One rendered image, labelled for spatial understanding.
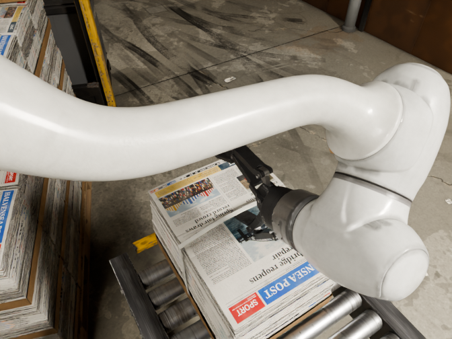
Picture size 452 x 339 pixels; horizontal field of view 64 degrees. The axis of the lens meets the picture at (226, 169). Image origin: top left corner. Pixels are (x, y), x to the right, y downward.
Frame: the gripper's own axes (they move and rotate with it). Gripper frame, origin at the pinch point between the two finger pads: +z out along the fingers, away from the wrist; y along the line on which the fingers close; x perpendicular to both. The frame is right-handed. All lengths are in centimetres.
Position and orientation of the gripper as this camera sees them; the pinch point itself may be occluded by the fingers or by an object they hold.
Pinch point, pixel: (231, 183)
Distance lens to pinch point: 75.5
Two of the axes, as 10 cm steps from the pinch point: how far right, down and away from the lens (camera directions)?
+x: 8.5, -3.7, 3.7
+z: -4.6, -2.1, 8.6
